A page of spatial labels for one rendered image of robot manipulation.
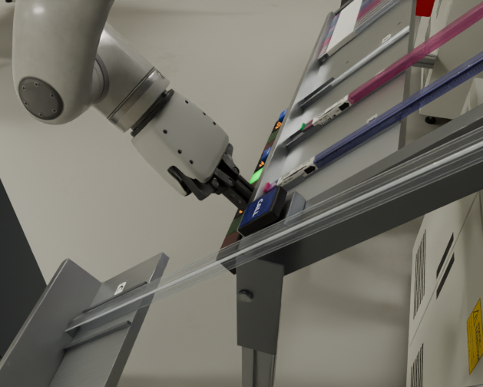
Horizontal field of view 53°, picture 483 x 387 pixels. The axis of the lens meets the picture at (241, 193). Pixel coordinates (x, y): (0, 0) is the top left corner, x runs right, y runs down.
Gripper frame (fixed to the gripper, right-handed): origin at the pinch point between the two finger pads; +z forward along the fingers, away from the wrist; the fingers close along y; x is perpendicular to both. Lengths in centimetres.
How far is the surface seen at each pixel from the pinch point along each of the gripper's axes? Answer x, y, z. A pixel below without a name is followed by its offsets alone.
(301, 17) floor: -75, -233, 24
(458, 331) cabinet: 4.6, -5.4, 42.2
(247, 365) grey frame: -9.2, 14.0, 15.3
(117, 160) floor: -101, -80, -5
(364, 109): 17.0, -7.2, 2.5
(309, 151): 8.4, -5.4, 2.5
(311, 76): 3.5, -30.3, 1.4
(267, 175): 3.5, -2.1, 0.8
